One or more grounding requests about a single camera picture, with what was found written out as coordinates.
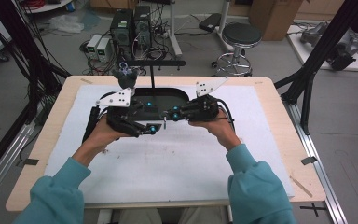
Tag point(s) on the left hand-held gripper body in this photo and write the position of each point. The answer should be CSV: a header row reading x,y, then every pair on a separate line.
x,y
122,119

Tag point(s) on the person's left hand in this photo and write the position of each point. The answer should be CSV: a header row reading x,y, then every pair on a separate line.
x,y
102,138

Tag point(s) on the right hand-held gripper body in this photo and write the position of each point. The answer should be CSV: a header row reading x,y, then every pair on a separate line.
x,y
202,110

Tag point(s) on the white-legged desk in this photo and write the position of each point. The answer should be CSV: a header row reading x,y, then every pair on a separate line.
x,y
174,31

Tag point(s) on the black metal frame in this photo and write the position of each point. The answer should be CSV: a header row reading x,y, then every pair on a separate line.
x,y
317,56

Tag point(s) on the person's right hand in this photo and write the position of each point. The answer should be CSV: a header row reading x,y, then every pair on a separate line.
x,y
222,129

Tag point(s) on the black stand with oval tray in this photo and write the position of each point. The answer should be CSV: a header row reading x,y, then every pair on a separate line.
x,y
164,99

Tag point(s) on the white power supply unit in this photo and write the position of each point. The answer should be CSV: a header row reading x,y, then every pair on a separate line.
x,y
93,43
103,49

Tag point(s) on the grey robot parts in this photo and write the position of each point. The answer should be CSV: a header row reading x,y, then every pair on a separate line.
x,y
341,49

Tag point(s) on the aluminium rail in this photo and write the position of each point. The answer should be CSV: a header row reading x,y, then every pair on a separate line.
x,y
3,168
320,168

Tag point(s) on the black tape cross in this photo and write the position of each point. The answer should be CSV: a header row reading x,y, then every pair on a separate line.
x,y
313,209

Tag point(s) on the open cardboard box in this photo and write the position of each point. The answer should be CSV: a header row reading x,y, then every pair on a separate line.
x,y
273,18

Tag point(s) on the black round stool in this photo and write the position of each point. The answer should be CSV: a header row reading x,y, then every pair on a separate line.
x,y
240,35

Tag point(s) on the thin wooden stick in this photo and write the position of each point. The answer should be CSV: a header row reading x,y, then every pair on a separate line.
x,y
301,186

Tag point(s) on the grey and white plush toy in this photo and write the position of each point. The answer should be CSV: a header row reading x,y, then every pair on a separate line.
x,y
126,79

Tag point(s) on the black power adapter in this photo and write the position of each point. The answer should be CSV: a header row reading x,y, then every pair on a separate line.
x,y
209,21

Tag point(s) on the white floor board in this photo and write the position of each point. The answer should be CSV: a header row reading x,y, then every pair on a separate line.
x,y
301,49

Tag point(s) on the person's legs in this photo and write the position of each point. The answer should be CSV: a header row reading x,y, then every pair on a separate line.
x,y
140,216

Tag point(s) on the white foam mat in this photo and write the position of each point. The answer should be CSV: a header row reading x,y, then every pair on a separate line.
x,y
167,168

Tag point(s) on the black tape piece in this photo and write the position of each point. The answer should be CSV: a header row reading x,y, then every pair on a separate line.
x,y
31,161
308,160

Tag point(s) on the clear plastic bag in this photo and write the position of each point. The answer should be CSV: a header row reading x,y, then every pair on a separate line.
x,y
66,23

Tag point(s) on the black computer tower with sticker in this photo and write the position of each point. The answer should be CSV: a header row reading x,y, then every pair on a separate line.
x,y
121,31

